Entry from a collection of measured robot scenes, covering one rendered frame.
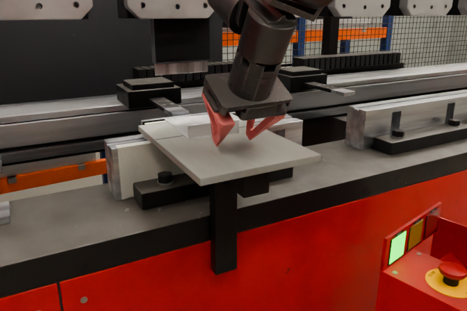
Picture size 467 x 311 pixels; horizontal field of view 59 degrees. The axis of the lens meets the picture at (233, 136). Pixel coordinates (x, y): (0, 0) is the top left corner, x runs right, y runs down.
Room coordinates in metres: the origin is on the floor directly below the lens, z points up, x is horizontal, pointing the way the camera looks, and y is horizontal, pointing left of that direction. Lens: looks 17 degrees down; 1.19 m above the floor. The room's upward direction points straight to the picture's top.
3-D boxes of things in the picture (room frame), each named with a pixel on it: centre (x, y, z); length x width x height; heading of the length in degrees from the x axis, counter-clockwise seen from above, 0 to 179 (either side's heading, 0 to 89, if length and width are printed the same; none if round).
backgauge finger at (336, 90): (1.07, -0.21, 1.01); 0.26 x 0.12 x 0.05; 28
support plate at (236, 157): (0.61, 0.02, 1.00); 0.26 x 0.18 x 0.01; 28
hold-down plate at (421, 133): (0.97, -0.47, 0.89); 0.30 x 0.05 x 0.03; 118
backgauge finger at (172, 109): (0.87, 0.16, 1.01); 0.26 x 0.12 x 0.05; 28
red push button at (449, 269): (0.55, -0.34, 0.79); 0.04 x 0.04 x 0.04
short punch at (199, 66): (0.74, 0.09, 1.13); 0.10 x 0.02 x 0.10; 118
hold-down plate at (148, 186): (0.71, 0.03, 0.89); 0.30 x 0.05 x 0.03; 118
